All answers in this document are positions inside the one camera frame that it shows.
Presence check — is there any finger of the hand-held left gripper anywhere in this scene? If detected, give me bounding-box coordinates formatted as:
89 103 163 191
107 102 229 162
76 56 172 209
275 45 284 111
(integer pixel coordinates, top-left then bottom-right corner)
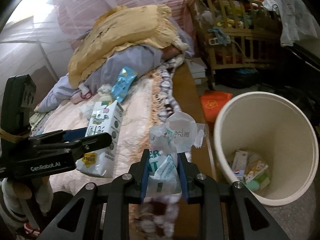
29 127 88 145
27 132 112 164

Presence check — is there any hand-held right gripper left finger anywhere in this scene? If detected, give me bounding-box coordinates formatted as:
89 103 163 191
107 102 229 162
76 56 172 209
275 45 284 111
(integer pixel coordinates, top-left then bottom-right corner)
51 149 150 240

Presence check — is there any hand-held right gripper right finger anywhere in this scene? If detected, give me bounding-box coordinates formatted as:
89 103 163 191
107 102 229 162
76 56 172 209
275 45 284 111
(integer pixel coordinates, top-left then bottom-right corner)
177 152 284 240

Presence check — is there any white milk carton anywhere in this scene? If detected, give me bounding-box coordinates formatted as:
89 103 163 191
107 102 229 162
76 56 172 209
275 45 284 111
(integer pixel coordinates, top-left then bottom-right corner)
76 100 125 179

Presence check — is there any white tissue with string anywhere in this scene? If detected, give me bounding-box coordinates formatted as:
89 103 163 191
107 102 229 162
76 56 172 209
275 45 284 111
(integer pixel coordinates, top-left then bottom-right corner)
80 102 94 118

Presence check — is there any clear plastic wrapper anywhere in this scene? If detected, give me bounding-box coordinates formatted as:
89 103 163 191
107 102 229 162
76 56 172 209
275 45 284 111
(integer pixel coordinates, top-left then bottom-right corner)
147 112 209 197

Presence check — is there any cream soft toy with frill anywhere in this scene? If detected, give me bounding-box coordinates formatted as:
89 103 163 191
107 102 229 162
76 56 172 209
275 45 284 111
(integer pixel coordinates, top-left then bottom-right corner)
97 84 113 103

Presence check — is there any white printed box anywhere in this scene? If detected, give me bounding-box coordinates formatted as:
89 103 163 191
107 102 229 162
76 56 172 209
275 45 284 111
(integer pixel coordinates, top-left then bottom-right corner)
231 150 249 180

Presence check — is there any blue snack packet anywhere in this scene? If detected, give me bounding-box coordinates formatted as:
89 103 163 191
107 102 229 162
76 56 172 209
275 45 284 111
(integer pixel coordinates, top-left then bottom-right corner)
111 66 138 103

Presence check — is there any orange white snack packet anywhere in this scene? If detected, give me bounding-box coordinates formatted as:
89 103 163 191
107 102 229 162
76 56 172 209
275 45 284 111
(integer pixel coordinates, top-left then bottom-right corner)
244 159 269 180

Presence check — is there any white green package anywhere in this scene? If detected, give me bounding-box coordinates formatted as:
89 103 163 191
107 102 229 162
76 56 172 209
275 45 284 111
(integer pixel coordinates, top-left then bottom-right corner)
246 174 270 193

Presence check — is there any cream plastic bin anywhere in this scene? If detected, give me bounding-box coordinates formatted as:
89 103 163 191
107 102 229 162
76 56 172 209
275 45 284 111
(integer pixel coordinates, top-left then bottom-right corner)
213 92 320 207

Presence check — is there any pink cloth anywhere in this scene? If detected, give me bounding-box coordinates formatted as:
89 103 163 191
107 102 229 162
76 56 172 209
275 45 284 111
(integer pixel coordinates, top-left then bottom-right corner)
71 92 87 104

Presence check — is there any floral sheet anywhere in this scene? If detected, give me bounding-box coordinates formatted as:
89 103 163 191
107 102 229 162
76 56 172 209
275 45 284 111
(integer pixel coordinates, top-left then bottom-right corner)
29 110 54 133

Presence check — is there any small white bottle red label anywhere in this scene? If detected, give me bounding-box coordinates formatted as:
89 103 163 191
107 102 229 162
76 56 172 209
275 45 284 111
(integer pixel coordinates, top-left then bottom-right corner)
79 84 93 98

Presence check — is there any pink fringed bedspread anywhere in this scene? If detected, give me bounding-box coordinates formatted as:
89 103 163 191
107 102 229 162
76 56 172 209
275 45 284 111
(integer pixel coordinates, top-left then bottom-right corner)
31 75 175 198

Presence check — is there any orange bag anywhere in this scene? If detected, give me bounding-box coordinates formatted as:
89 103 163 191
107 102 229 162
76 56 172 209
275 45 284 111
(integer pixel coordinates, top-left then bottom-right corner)
201 90 233 124

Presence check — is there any brown white plush blanket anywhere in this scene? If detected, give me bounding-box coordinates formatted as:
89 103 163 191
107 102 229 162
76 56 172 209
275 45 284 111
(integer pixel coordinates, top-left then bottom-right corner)
132 55 190 240

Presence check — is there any grey-blue quilt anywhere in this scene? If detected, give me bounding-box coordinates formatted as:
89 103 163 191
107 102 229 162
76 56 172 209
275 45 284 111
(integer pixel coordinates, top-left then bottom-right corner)
34 27 194 113

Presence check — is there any yellow frilled pillow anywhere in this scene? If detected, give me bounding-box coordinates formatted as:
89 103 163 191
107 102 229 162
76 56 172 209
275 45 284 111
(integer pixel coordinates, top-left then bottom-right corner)
68 4 184 89

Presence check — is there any black plastic bag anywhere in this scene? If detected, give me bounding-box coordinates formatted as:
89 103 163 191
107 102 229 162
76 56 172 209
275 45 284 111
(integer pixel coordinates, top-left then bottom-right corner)
215 67 259 89

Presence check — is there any pink pillow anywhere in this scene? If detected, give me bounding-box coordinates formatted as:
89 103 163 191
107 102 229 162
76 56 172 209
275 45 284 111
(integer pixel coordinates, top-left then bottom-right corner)
160 46 182 60

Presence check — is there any pink mosquito net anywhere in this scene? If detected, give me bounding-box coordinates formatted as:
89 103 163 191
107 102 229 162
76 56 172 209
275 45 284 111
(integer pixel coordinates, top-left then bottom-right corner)
0 0 195 68

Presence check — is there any teal cloth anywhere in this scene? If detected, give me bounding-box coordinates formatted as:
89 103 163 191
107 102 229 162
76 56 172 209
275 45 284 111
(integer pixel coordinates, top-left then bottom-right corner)
209 26 232 45

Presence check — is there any wooden crib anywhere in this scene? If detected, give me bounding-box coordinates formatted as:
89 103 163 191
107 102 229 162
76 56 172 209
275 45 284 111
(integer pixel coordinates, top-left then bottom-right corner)
187 0 284 90

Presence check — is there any grey plastic bag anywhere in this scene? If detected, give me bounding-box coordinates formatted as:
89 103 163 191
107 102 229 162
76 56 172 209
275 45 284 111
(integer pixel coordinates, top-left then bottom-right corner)
200 10 214 25

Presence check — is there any pile of colourful toys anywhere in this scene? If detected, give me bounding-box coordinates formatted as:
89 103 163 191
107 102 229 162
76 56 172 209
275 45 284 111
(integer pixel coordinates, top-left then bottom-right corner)
212 0 253 29

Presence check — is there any black chair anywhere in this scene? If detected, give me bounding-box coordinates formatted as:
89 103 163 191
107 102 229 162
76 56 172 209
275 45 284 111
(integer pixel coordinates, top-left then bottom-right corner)
257 4 320 100

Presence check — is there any white plastic bag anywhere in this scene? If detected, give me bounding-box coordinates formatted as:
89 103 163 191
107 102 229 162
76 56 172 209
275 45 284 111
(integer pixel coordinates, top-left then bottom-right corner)
261 0 318 47

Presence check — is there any wooden bed frame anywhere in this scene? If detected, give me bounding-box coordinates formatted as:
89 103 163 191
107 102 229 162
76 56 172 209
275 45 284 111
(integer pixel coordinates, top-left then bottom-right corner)
172 61 218 180

